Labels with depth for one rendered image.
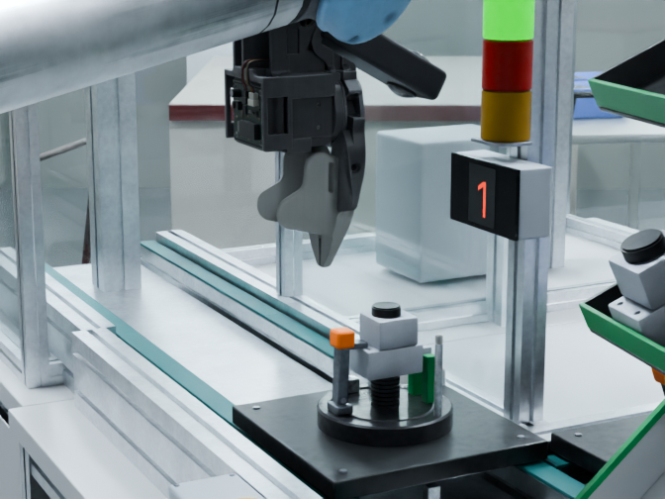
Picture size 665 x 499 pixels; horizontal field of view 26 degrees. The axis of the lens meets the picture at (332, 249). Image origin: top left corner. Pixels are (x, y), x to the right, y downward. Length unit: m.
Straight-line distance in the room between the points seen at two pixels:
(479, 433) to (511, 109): 0.33
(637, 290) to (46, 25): 0.44
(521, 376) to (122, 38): 0.83
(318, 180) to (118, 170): 1.16
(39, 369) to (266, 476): 0.65
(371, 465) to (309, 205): 0.39
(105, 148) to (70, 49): 1.43
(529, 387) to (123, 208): 0.88
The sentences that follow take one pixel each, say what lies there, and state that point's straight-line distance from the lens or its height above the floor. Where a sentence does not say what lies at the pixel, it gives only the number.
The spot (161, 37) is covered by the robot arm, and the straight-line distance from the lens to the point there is 0.80.
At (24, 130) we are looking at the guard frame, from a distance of 1.90.
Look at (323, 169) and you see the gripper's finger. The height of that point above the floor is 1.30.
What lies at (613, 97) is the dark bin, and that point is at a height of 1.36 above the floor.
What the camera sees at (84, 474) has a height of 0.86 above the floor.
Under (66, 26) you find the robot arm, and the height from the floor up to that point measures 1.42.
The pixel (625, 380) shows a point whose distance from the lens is 2.01.
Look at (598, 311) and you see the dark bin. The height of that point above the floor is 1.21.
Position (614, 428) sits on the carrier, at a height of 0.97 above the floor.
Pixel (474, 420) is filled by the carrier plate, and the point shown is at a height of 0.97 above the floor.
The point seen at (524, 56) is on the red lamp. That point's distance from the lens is 1.43.
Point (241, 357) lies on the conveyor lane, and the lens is 1.89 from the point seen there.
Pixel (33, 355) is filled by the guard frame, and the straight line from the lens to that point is 1.97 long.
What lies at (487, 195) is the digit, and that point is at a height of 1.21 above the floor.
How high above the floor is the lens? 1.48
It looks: 13 degrees down
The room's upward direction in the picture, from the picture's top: straight up
